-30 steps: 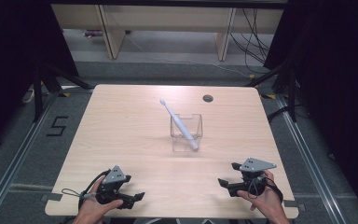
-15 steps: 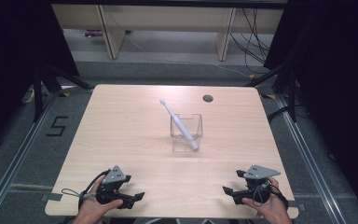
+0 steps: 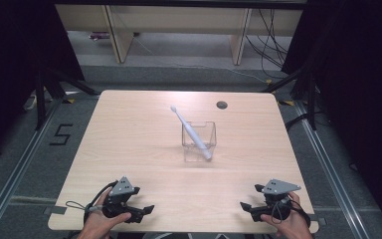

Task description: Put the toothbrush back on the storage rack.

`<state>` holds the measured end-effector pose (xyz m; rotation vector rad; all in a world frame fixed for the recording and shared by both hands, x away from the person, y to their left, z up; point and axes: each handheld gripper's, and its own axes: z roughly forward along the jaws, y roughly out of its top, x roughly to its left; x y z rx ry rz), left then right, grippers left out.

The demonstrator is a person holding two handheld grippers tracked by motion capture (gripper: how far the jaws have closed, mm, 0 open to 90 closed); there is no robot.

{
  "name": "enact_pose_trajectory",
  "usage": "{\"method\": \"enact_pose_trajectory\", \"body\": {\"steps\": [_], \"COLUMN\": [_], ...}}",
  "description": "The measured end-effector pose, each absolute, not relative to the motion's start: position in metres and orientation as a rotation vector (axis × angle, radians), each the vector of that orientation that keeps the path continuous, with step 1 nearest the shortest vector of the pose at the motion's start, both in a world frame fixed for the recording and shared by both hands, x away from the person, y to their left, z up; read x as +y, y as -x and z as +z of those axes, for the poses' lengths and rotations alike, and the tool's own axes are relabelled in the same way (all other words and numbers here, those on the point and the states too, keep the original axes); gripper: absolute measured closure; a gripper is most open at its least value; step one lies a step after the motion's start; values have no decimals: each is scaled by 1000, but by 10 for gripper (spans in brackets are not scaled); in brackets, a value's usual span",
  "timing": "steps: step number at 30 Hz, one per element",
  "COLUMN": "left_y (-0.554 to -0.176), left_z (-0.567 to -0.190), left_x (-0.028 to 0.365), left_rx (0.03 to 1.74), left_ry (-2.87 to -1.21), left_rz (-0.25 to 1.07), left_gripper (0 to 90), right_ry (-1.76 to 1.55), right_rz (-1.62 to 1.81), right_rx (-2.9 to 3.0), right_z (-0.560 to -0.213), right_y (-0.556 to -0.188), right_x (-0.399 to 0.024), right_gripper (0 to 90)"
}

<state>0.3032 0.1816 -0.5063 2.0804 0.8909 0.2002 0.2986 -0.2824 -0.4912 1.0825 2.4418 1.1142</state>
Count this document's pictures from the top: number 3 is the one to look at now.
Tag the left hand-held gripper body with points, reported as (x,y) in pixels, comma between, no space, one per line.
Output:
(122,187)

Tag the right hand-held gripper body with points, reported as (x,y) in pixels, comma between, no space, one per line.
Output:
(278,187)

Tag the clear plastic container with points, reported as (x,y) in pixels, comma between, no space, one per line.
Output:
(209,132)

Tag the white electric toothbrush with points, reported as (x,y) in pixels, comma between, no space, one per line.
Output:
(194,134)

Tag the person's right hand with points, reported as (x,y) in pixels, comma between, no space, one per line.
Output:
(293,227)

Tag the person's left hand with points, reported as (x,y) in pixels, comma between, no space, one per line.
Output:
(96,224)

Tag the black metal stand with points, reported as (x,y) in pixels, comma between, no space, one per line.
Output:
(40,99)
(311,103)

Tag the dark curtain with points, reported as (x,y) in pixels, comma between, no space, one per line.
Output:
(361,83)
(10,66)

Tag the wooden shelf unit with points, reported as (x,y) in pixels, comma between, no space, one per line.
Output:
(179,20)

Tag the metal floor rail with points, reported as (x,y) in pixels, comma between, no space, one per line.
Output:
(16,172)
(331,176)

